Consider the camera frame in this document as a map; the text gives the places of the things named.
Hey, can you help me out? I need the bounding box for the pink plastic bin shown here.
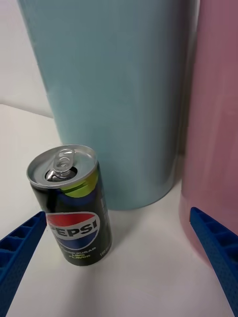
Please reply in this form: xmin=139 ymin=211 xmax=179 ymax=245
xmin=178 ymin=0 xmax=238 ymax=263

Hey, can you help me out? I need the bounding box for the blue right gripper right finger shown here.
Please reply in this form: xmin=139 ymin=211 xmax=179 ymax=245
xmin=190 ymin=207 xmax=238 ymax=317

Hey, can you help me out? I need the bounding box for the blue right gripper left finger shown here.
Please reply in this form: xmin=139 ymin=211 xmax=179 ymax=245
xmin=0 ymin=211 xmax=47 ymax=317

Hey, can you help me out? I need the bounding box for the pale blue plastic bin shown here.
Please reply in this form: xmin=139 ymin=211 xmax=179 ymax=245
xmin=16 ymin=0 xmax=199 ymax=211

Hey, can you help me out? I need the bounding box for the black drink can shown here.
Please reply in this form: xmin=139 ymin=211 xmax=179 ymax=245
xmin=26 ymin=145 xmax=113 ymax=267

